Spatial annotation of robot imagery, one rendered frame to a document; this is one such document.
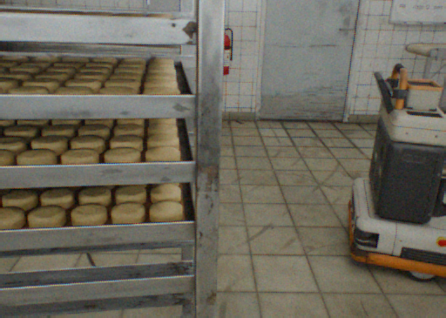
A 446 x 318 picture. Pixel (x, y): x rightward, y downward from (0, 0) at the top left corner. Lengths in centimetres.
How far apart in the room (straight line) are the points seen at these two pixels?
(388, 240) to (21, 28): 192
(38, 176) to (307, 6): 430
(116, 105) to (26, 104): 10
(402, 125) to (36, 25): 170
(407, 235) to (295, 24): 304
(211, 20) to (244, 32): 411
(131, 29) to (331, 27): 433
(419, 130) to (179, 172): 158
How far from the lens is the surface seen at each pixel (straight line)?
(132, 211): 62
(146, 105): 51
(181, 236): 59
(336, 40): 480
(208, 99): 48
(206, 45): 47
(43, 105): 53
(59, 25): 51
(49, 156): 60
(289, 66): 472
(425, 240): 219
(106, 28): 50
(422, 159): 207
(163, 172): 54
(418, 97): 214
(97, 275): 115
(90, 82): 62
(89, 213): 63
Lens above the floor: 126
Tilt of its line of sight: 20 degrees down
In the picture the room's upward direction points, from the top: 2 degrees clockwise
